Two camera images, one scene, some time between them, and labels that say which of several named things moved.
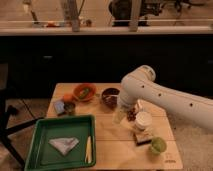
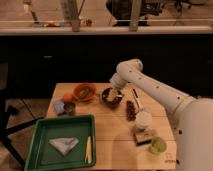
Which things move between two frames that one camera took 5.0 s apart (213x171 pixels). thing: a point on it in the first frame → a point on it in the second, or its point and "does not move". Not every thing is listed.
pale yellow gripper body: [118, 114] → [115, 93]
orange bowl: [80, 88] does not move
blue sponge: [59, 106] does not move
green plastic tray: [41, 155] does not move
